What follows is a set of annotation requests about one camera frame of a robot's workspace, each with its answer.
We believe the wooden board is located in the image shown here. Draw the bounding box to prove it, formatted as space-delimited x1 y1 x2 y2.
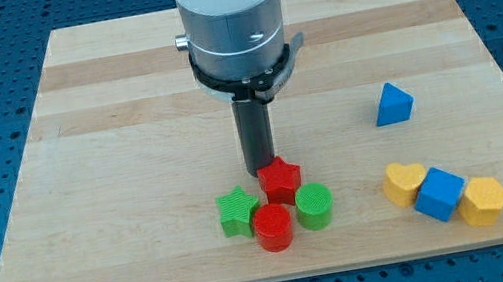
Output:
0 0 503 282

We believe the blue cube block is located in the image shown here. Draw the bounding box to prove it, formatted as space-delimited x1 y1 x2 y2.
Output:
414 167 466 222

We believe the green cylinder block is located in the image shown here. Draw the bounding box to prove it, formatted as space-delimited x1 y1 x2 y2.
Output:
295 182 334 231

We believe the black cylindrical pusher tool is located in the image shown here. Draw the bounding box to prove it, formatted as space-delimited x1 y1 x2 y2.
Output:
232 99 275 177

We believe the green star block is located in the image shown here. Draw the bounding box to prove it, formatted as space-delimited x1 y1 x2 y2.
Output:
214 186 261 238

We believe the yellow hexagon block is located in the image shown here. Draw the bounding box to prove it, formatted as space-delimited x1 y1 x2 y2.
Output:
457 177 503 227

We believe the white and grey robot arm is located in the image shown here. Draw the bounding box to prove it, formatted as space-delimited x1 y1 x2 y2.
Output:
175 0 304 175

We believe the yellow heart block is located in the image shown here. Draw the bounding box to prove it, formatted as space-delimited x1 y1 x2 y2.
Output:
382 162 428 208

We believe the red cylinder block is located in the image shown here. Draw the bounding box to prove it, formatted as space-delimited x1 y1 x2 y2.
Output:
253 203 293 252

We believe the blue triangle block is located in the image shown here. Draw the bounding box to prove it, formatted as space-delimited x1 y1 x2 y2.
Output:
376 83 414 127

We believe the red star block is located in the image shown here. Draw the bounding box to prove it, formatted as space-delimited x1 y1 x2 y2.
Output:
257 156 302 206

